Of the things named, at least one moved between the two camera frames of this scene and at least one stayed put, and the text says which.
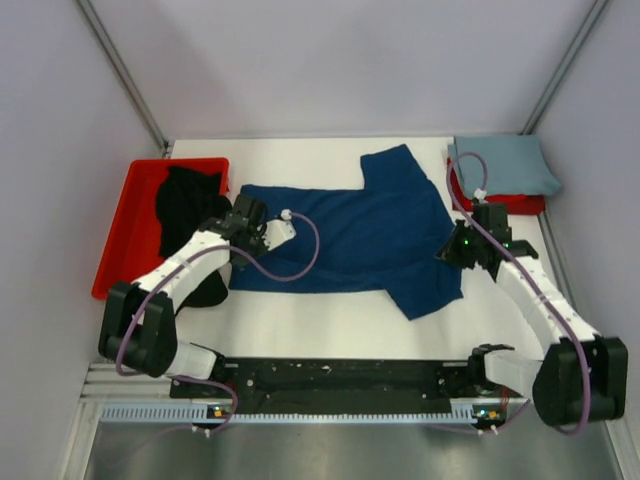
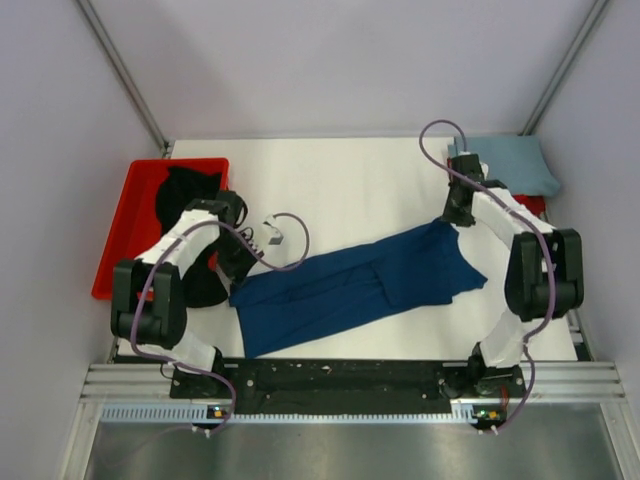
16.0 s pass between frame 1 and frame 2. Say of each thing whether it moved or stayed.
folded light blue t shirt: stayed
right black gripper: moved
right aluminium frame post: stayed
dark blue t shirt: moved
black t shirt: stayed
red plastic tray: stayed
